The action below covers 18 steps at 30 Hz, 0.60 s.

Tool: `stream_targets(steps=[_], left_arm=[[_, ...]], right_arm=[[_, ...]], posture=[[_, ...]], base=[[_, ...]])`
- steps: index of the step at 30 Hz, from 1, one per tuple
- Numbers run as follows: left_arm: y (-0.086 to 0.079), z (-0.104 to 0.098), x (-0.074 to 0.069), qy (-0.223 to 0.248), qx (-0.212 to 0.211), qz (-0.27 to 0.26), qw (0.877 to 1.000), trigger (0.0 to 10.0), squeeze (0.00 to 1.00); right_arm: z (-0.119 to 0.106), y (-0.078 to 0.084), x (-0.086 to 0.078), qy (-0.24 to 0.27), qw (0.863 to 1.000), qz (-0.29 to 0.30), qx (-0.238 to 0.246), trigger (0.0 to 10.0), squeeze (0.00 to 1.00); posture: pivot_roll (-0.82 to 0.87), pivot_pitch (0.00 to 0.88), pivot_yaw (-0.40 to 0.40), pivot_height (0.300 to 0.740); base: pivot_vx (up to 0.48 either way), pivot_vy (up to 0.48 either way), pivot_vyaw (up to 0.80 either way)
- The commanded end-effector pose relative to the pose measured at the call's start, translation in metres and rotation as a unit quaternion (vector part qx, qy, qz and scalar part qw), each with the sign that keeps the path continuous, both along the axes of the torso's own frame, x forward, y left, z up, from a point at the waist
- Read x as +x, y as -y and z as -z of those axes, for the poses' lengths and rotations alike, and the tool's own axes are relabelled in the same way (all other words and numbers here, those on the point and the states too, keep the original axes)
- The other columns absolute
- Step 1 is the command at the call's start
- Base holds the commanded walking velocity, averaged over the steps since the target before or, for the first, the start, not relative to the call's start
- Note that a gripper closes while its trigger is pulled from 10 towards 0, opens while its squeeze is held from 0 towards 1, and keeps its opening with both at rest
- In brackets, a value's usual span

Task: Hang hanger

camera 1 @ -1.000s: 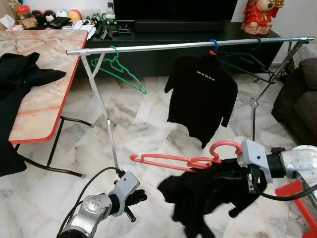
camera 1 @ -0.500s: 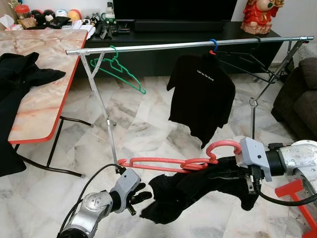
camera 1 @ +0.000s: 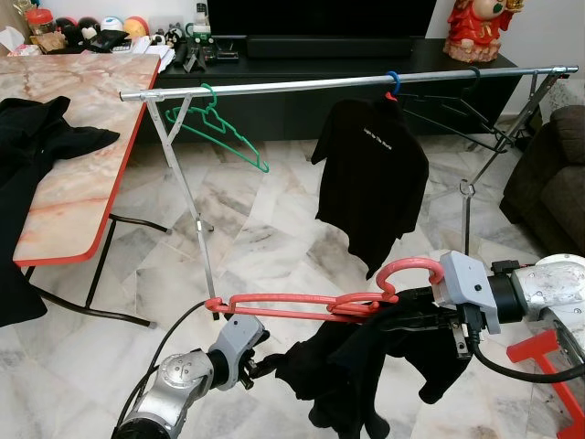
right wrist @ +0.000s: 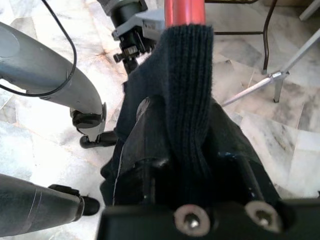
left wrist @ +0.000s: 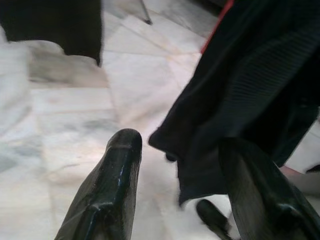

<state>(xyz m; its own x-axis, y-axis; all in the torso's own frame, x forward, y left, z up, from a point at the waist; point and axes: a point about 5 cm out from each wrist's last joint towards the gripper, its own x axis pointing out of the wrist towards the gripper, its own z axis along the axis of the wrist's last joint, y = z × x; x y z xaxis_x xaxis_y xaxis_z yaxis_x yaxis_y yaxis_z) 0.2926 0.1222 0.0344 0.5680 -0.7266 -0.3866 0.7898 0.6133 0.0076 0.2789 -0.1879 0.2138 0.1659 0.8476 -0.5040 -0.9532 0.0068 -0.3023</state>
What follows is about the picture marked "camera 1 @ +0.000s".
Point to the red plastic clothes hanger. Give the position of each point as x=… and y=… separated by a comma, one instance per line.
x=391, y=94
x=411, y=265

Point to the green plastic clothes hanger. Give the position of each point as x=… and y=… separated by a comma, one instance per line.
x=263, y=166

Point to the black printed T-shirt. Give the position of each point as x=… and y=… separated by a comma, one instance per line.
x=370, y=183

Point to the dark grey fabric sofa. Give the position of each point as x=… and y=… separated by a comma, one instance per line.
x=548, y=183

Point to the black TV cabinet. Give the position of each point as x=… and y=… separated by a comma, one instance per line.
x=302, y=114

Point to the blue plastic hook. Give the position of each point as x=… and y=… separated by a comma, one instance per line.
x=398, y=80

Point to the red figurine statue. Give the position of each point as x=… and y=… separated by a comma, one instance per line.
x=480, y=32

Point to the black television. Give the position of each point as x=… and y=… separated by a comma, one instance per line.
x=320, y=16

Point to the black phone stand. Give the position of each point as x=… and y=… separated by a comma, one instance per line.
x=206, y=55

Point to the white paper stack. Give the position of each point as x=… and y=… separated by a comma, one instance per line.
x=157, y=59

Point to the black pouch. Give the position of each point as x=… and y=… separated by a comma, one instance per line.
x=108, y=42

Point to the orange yellow round toy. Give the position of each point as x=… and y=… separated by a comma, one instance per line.
x=135, y=27

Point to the white blue round toy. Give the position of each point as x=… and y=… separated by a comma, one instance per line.
x=111, y=25

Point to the black white round toy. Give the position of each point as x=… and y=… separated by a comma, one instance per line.
x=89, y=29

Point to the red-lidded brown jar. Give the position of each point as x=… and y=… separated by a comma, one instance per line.
x=39, y=27

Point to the white tissue pack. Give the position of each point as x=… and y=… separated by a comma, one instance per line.
x=13, y=41

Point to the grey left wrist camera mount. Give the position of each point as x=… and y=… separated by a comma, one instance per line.
x=239, y=337

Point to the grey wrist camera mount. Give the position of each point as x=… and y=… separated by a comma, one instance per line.
x=239, y=337
x=462, y=283

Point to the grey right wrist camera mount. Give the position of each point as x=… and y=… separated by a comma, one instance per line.
x=462, y=283

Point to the black table leg frame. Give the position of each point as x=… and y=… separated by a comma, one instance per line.
x=101, y=265

